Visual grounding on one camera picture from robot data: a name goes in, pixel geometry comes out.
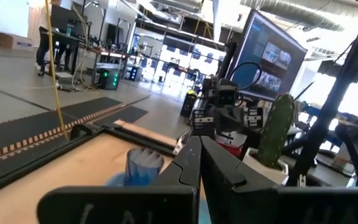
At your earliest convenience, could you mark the computer tower with green lights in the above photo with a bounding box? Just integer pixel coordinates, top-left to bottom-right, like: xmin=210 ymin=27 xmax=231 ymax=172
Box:
xmin=97 ymin=68 xmax=120 ymax=91

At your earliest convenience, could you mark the green cactus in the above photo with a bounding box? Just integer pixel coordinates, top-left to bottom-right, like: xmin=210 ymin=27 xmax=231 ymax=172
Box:
xmin=257 ymin=93 xmax=295 ymax=169

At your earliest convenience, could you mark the person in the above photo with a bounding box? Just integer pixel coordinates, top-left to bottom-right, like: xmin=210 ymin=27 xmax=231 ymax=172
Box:
xmin=35 ymin=0 xmax=62 ymax=77

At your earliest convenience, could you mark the red and white box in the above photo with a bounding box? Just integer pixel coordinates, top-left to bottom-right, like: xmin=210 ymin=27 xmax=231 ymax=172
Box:
xmin=215 ymin=132 xmax=248 ymax=158

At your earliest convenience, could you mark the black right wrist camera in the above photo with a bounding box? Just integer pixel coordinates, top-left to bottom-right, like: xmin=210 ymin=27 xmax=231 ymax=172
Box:
xmin=215 ymin=78 xmax=239 ymax=106

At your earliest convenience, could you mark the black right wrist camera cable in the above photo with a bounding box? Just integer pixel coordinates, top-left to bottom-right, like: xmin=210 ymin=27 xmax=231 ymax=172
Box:
xmin=228 ymin=61 xmax=263 ymax=91

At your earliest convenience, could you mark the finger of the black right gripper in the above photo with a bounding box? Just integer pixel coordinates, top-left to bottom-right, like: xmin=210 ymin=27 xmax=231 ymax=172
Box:
xmin=228 ymin=105 xmax=264 ymax=135
xmin=193 ymin=105 xmax=229 ymax=135

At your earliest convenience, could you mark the black case with yellow lid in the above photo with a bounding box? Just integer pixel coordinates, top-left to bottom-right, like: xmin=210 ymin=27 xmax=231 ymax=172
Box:
xmin=180 ymin=90 xmax=198 ymax=118

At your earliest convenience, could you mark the black striped-edge floor mat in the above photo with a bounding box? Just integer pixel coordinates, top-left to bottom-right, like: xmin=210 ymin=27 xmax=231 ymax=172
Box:
xmin=0 ymin=96 xmax=123 ymax=160
xmin=0 ymin=105 xmax=149 ymax=190

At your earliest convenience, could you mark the yellow hanging cable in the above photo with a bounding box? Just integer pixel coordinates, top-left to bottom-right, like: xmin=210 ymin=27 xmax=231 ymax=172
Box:
xmin=44 ymin=0 xmax=70 ymax=141

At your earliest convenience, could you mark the black monitor stand pole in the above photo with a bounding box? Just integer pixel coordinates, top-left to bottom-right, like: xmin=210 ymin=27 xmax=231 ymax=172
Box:
xmin=218 ymin=42 xmax=238 ymax=80

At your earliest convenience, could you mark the large computer monitor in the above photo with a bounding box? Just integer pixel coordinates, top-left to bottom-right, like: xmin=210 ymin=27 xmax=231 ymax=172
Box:
xmin=225 ymin=8 xmax=308 ymax=102

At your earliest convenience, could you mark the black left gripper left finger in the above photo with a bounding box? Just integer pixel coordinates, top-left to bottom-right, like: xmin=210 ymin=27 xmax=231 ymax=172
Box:
xmin=37 ymin=136 xmax=202 ymax=224

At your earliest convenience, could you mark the blue plastic tray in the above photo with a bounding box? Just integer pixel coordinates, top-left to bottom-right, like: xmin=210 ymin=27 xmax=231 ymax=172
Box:
xmin=105 ymin=172 xmax=129 ymax=187

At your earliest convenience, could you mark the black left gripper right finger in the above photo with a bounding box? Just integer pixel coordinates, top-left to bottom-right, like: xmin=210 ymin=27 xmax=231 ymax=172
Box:
xmin=201 ymin=136 xmax=358 ymax=224

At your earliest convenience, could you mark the silver ventilation duct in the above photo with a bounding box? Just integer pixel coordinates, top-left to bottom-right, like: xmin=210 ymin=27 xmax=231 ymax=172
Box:
xmin=240 ymin=0 xmax=344 ymax=32

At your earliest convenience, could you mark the black desk monitor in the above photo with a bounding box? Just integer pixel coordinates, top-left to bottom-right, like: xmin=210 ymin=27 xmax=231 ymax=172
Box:
xmin=50 ymin=4 xmax=88 ymax=37

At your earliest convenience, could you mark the white hexagonal plant pot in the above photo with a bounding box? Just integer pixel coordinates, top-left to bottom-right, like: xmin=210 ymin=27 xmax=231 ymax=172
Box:
xmin=242 ymin=147 xmax=289 ymax=185

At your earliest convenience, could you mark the black work desk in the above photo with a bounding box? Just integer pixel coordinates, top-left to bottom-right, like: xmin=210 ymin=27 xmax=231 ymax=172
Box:
xmin=39 ymin=26 xmax=130 ymax=78

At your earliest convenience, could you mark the computer tower with blue lights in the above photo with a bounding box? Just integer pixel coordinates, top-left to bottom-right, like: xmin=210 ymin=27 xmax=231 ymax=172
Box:
xmin=127 ymin=65 xmax=143 ymax=82

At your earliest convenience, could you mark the cardboard box with blue print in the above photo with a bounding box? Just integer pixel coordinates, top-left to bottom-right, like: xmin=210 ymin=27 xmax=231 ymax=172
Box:
xmin=0 ymin=32 xmax=34 ymax=52

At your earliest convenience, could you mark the blue patterned cup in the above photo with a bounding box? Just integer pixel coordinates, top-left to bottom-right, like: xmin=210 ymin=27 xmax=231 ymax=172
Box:
xmin=123 ymin=147 xmax=165 ymax=187

